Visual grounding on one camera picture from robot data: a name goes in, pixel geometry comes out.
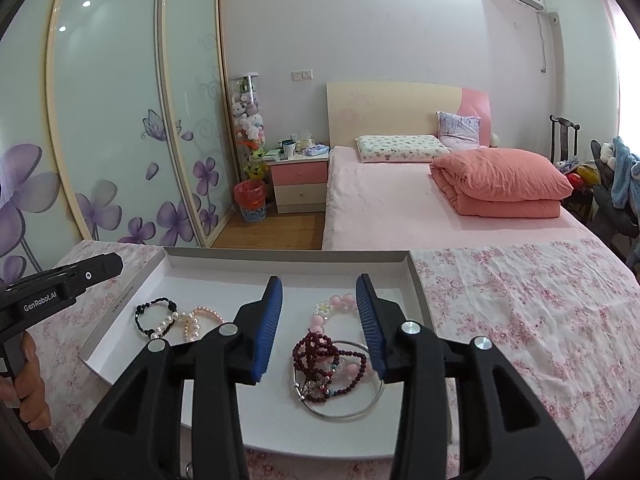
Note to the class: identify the pink floral cloth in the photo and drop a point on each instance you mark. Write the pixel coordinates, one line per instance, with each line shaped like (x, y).
(525, 320)

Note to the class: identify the pink white nightstand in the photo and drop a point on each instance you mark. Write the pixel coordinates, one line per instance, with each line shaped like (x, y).
(300, 175)

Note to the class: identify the clear tube of plush toys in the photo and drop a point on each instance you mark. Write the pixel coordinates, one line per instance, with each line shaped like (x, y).
(247, 115)

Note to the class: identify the white plush toy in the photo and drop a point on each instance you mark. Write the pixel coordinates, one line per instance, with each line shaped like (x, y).
(607, 152)

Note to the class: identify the person's left hand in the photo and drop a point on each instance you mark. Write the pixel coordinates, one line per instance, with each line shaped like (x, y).
(35, 375)

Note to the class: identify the white wall switch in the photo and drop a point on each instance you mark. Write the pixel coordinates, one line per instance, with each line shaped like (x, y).
(302, 75)

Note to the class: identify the red yellow toy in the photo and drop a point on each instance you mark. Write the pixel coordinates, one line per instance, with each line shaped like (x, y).
(582, 176)

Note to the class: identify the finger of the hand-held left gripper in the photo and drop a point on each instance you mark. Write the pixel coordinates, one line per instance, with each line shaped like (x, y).
(102, 266)

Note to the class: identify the grey chair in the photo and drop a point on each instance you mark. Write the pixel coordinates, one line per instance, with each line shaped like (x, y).
(615, 220)

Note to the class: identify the patterned white pillow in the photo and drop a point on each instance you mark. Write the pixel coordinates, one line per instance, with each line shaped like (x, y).
(400, 147)

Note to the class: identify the dark wooden chair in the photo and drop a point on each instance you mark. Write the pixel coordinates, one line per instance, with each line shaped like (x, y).
(562, 135)

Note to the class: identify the thin silver bangle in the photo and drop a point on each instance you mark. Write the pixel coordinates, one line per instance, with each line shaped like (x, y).
(345, 414)

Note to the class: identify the bed with cream headboard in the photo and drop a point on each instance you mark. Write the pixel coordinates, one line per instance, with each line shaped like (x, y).
(390, 210)

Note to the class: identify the grey shallow cardboard box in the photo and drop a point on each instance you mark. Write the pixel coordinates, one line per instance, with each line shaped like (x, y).
(210, 285)

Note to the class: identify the purple cushion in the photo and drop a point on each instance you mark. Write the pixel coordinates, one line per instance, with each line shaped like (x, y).
(459, 130)

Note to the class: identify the blue cloth pack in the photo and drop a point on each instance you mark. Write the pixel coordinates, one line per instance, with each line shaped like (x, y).
(317, 150)

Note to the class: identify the folded pink quilt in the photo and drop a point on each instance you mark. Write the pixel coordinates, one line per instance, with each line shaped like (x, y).
(500, 180)

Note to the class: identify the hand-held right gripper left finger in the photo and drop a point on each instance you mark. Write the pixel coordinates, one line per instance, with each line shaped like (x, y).
(265, 330)

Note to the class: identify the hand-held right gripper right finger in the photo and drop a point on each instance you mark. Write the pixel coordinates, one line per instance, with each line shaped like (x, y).
(372, 325)

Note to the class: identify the pink curtain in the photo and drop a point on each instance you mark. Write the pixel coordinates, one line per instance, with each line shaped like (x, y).
(611, 5)

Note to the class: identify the flower-print sliding door wardrobe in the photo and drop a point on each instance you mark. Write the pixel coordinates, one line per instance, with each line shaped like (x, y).
(110, 110)

